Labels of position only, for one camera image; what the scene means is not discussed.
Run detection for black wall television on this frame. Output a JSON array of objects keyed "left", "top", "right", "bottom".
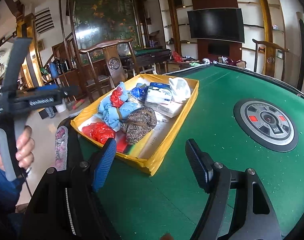
[{"left": 187, "top": 8, "right": 245, "bottom": 43}]

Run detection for yellow cardboard box tray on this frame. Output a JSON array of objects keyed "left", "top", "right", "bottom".
[{"left": 71, "top": 74, "right": 199, "bottom": 176}]

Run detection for red and blue cloth bundle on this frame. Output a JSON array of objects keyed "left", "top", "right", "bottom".
[{"left": 98, "top": 82, "right": 128, "bottom": 113}]

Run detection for grey round table centre console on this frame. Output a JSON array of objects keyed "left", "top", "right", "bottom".
[{"left": 233, "top": 98, "right": 299, "bottom": 152}]

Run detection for brown woven knit pouch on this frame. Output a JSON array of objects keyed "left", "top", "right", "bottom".
[{"left": 121, "top": 106, "right": 157, "bottom": 145}]

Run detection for colourful sponge cloths pack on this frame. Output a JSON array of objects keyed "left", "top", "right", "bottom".
[{"left": 116, "top": 131, "right": 152, "bottom": 157}]

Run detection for red plastic bag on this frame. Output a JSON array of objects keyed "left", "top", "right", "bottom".
[{"left": 82, "top": 122, "right": 116, "bottom": 144}]

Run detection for white patterned tissue pack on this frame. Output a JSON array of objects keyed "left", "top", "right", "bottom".
[{"left": 144, "top": 101, "right": 184, "bottom": 118}]

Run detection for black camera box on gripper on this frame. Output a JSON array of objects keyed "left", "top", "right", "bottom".
[{"left": 1, "top": 37, "right": 32, "bottom": 93}]

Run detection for white plastic bag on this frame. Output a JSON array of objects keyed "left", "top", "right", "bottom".
[{"left": 169, "top": 77, "right": 191, "bottom": 104}]

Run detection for blue white wet wipes bag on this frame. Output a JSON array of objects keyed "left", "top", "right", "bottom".
[{"left": 130, "top": 83, "right": 149, "bottom": 102}]

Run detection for large floral painting screen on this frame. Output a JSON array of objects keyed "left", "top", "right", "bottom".
[{"left": 68, "top": 0, "right": 147, "bottom": 65}]

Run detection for wooden chair near tray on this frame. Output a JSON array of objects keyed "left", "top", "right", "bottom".
[{"left": 78, "top": 38, "right": 140, "bottom": 103}]

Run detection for light blue cloth in tray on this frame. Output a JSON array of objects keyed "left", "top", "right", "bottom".
[{"left": 94, "top": 101, "right": 141, "bottom": 132}]

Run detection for wooden chair behind table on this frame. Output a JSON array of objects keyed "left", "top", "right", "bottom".
[{"left": 252, "top": 39, "right": 290, "bottom": 77}]

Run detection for blue Vinda tissue pack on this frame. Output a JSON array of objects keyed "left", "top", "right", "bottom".
[{"left": 145, "top": 82, "right": 172, "bottom": 105}]

